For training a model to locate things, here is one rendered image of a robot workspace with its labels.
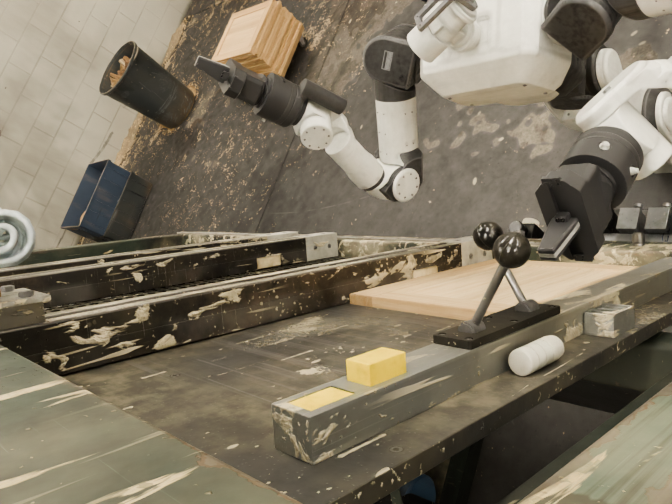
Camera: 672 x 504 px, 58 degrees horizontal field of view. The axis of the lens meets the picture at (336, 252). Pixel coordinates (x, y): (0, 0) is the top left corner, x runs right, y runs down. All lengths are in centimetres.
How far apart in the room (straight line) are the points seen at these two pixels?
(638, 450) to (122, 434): 29
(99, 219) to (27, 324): 434
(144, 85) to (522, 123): 332
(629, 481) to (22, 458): 31
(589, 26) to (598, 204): 39
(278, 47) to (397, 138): 300
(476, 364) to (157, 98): 485
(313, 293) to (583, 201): 49
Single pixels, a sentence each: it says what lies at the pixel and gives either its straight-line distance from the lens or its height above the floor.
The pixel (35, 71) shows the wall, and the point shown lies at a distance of 619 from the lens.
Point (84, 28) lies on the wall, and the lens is 642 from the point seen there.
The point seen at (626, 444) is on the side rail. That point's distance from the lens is 43.
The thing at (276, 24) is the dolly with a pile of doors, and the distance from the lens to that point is 434.
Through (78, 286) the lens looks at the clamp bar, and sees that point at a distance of 140.
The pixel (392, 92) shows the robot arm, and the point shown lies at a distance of 134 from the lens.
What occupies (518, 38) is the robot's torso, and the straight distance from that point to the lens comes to 114.
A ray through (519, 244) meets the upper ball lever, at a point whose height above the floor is 156.
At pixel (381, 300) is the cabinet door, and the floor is 131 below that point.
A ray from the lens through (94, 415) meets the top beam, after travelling 37.
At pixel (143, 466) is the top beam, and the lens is 30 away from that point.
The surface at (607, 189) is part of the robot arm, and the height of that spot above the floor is 140.
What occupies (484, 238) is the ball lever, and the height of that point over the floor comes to 146.
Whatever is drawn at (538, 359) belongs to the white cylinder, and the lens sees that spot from 69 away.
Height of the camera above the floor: 206
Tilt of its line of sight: 40 degrees down
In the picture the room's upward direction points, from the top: 59 degrees counter-clockwise
